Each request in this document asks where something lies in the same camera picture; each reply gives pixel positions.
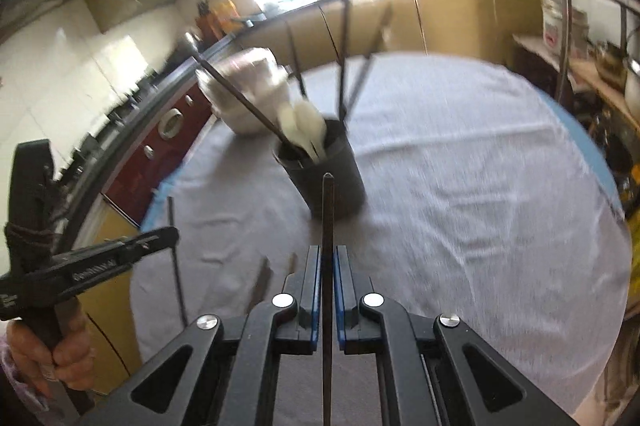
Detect wooden knife block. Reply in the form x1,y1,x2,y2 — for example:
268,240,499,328
195,0,221,46

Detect black perforated utensil holder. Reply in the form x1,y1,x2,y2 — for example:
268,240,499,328
271,118,366,221

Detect white bowl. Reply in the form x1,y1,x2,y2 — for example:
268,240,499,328
197,66,293,137

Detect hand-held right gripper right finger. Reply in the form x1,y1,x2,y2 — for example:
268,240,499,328
334,245,576,426

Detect small steel pot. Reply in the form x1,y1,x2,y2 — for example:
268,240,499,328
595,43,628,89

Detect grey tablecloth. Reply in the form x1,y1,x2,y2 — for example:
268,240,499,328
129,53,632,412

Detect plastic-wrapped dishes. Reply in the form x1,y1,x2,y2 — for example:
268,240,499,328
220,47,281,91

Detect metal shelf rack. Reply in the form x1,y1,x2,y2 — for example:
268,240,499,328
512,0,640,227

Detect large steel pot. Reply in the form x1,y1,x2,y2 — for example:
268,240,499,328
625,58,640,117

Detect black gas stove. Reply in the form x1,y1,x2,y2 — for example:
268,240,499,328
65,56,201,177

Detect white plastic bucket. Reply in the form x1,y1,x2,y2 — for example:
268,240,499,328
541,0,588,51

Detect yellow bottles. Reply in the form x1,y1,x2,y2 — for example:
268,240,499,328
212,0,241,36

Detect dark red built-in appliance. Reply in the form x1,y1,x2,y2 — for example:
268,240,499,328
102,78,221,227

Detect person's left hand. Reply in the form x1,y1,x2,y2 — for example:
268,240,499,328
7,300,96,400

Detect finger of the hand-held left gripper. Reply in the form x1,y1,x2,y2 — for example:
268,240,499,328
105,227,180,267

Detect dark wooden chopstick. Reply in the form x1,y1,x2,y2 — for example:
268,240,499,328
284,20,308,99
321,172,335,426
337,0,353,121
185,33,298,151
345,3,393,121
166,197,187,327

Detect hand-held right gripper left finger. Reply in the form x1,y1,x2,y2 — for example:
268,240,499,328
95,245,322,426

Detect blue table cover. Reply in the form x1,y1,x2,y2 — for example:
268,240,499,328
140,98,626,231

